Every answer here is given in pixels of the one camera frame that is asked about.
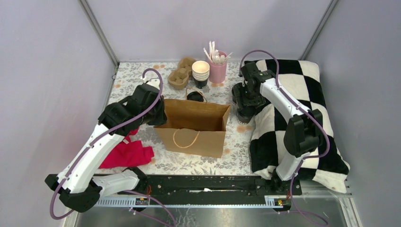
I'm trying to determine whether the stack of paper cups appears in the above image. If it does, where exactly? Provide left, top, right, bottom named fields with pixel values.
left=192, top=61, right=210, bottom=89

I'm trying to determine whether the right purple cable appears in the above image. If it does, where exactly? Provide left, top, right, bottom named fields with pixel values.
left=238, top=50, right=331, bottom=227

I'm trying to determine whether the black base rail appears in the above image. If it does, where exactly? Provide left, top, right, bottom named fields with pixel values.
left=134, top=175, right=302, bottom=206

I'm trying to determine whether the stack of black lids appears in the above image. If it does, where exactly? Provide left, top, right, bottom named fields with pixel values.
left=187, top=91, right=205, bottom=102

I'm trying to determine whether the brown paper bag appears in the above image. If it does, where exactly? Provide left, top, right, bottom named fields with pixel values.
left=154, top=99, right=231, bottom=158

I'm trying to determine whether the brown cardboard cup carrier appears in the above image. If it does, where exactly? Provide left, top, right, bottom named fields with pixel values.
left=167, top=57, right=196, bottom=90

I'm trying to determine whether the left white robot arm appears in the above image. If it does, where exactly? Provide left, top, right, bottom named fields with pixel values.
left=45, top=83, right=166, bottom=213

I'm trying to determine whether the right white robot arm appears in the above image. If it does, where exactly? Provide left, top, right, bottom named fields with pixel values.
left=232, top=62, right=326, bottom=195

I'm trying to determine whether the wrapped paper straws bundle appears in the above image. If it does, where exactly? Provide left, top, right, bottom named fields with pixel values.
left=203, top=41, right=232, bottom=64

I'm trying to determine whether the red cloth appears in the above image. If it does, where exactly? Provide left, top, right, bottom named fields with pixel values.
left=99, top=129, right=154, bottom=169

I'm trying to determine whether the black paper coffee cup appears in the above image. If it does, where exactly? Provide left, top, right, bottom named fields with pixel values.
left=236, top=113, right=253, bottom=124

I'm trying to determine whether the black white checkered pillow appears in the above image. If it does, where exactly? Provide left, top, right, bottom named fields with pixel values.
left=249, top=59, right=350, bottom=193

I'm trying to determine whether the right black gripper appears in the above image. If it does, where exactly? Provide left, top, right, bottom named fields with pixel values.
left=233, top=84, right=266, bottom=112

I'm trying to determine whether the floral table mat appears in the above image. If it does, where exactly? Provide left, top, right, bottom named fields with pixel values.
left=109, top=62, right=254, bottom=175

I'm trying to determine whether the pink straw holder cup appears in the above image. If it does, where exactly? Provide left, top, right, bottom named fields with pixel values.
left=208, top=60, right=227, bottom=83

